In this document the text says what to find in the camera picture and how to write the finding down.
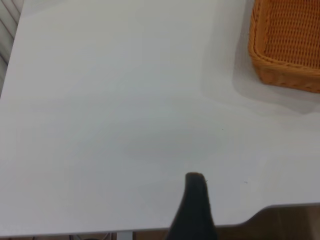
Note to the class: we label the orange wicker basket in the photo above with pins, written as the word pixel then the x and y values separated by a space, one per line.
pixel 287 37

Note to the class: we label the white table leg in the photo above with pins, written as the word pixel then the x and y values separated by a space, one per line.
pixel 125 236

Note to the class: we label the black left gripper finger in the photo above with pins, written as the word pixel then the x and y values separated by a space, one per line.
pixel 193 215

